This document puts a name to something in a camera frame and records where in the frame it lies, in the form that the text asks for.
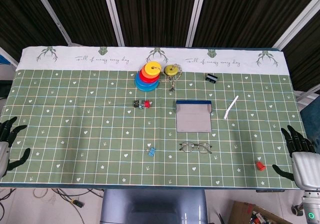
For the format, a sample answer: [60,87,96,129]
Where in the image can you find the green grid tablecloth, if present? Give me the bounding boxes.
[0,46,320,189]

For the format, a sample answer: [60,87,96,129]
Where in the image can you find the black floor power adapter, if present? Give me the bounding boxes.
[69,198,85,208]

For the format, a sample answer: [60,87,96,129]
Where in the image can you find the wire-frame eyeglasses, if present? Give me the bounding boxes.
[179,141,213,155]

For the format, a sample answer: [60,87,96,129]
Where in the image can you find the grey-blue robot body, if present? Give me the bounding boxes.
[99,188,208,224]

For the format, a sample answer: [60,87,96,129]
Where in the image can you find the light blue toy ring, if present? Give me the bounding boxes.
[134,80,160,92]

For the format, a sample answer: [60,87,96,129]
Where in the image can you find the red toy ring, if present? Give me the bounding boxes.
[138,71,159,83]

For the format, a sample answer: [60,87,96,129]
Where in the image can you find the grey caster wheel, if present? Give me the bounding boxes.
[291,203,305,216]

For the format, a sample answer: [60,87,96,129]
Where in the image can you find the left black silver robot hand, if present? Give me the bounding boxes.
[0,116,31,178]

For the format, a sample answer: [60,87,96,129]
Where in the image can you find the orange toy ring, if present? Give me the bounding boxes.
[140,66,161,79]

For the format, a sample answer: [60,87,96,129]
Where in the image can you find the blue chair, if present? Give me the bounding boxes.
[299,101,320,144]

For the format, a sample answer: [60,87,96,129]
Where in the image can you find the brown cardboard box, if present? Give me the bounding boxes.
[228,200,288,224]

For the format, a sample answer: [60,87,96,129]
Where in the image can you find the white plastic strip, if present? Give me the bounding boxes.
[223,95,240,120]

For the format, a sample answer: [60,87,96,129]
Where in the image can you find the dark blue toy ring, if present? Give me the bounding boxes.
[134,73,160,88]

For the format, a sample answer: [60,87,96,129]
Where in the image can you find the white aluminium partition post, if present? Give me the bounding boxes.
[272,0,320,51]
[101,0,125,47]
[185,0,210,47]
[29,0,74,47]

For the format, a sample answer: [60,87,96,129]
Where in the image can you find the black floor cables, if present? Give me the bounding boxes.
[0,187,105,224]

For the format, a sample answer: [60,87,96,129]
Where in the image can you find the black and silver rectangular block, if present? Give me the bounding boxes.
[205,73,219,84]

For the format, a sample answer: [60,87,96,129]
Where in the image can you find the olive yellow toy ring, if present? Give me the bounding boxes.
[163,64,178,76]

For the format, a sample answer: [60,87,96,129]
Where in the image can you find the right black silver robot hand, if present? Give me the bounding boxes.
[271,125,320,191]

